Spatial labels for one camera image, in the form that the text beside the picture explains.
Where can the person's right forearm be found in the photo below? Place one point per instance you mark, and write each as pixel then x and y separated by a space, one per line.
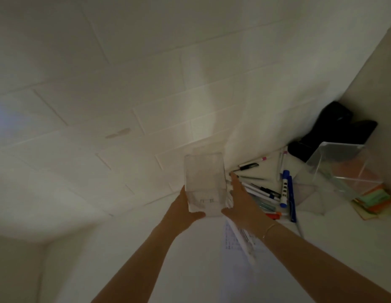
pixel 315 268

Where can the person's left hand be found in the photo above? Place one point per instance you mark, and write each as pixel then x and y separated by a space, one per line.
pixel 179 214

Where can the clear acrylic box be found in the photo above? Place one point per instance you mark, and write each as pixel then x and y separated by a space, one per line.
pixel 344 167
pixel 205 176

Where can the person's right hand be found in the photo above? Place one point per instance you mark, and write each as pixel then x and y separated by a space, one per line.
pixel 246 211

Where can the black bag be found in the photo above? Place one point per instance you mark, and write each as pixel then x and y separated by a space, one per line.
pixel 334 126

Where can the white paper sheet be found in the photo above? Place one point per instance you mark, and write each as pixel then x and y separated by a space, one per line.
pixel 246 280

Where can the stack of coloured sticky notes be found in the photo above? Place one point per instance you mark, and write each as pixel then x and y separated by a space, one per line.
pixel 373 201

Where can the person's left forearm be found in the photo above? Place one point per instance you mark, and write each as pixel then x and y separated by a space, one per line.
pixel 138 268

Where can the pile of assorted pens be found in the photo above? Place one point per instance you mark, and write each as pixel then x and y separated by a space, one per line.
pixel 285 187

